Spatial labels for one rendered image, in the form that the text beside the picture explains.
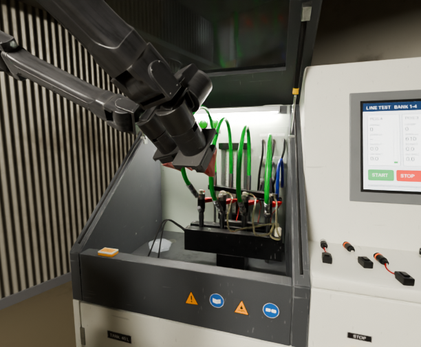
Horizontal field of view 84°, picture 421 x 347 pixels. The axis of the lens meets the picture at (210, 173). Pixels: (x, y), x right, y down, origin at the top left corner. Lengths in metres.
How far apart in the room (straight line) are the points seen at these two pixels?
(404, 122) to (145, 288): 0.91
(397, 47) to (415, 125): 2.30
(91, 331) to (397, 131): 1.13
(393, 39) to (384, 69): 2.25
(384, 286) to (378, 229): 0.24
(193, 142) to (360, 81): 0.66
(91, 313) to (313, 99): 1.00
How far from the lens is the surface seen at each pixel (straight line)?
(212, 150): 0.48
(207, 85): 0.47
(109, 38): 0.38
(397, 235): 0.89
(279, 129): 1.09
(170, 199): 1.24
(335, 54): 3.28
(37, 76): 0.78
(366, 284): 0.66
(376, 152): 0.89
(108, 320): 0.91
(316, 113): 0.89
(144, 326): 0.84
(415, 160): 0.92
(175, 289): 0.72
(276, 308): 0.68
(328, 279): 0.64
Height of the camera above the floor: 1.28
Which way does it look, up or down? 7 degrees down
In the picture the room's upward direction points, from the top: straight up
